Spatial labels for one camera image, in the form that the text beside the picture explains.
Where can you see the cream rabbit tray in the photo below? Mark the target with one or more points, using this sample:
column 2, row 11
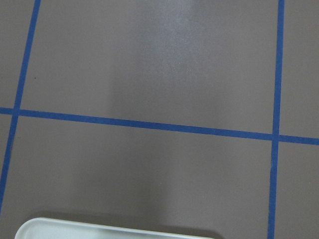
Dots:
column 50, row 228

